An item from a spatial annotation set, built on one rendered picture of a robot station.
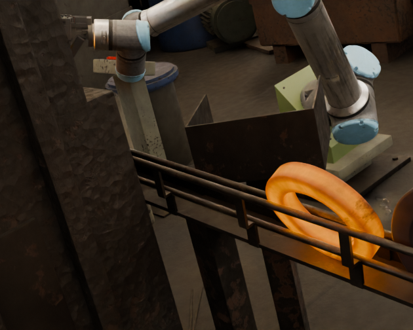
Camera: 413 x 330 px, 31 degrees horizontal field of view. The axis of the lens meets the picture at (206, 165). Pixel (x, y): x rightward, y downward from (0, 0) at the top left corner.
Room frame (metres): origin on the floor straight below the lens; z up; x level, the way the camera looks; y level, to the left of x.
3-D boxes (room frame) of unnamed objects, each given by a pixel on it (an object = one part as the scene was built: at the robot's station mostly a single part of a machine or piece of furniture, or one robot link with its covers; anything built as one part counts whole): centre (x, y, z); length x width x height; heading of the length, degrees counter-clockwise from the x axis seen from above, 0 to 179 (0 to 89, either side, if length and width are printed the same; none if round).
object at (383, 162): (2.54, -0.47, 0.04); 0.40 x 0.40 x 0.08; 37
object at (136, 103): (2.67, 0.20, 0.31); 0.24 x 0.16 x 0.62; 38
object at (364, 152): (2.54, -0.47, 0.10); 0.32 x 0.32 x 0.04; 37
